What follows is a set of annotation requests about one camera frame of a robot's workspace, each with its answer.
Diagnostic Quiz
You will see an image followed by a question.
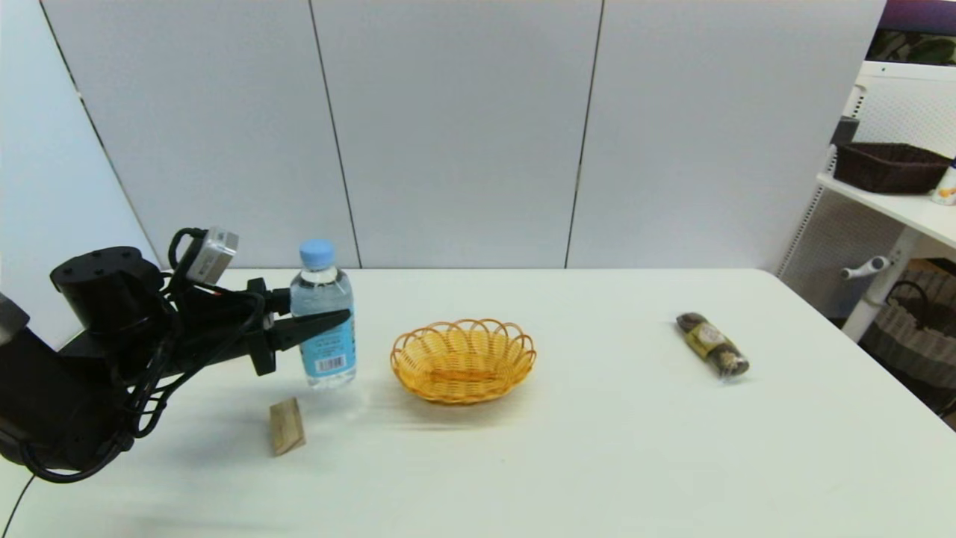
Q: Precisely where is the clear bottle with blue label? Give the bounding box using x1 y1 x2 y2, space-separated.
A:
289 239 358 390

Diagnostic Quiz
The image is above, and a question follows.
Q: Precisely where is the small wooden block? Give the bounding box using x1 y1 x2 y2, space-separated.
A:
269 398 306 457

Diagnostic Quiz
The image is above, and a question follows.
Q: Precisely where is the yellow woven basket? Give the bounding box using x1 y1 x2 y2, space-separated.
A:
389 319 538 406

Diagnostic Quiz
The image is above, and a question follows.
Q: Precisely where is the gold and brown chocolate pack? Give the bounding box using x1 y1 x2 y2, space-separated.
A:
676 312 751 379

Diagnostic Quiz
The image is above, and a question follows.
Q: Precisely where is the white shelf unit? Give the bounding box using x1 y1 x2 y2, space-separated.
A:
777 60 956 344

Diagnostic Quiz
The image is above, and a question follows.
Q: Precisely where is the dark brown wicker tray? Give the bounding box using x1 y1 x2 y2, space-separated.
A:
834 141 955 195

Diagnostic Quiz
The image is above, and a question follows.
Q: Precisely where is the grey wicker floor basket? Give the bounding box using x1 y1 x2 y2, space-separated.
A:
859 269 956 416

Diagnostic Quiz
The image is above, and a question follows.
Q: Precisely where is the small white and orange bottle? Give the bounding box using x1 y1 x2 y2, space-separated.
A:
931 158 956 206

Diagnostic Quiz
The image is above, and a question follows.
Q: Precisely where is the dark panel with green foliage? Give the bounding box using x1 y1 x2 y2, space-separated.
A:
866 0 956 67

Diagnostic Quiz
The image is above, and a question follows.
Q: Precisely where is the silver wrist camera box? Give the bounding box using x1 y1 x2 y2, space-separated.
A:
186 226 240 285

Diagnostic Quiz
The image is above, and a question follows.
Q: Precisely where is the white crank handle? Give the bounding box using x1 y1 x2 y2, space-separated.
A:
841 256 895 281

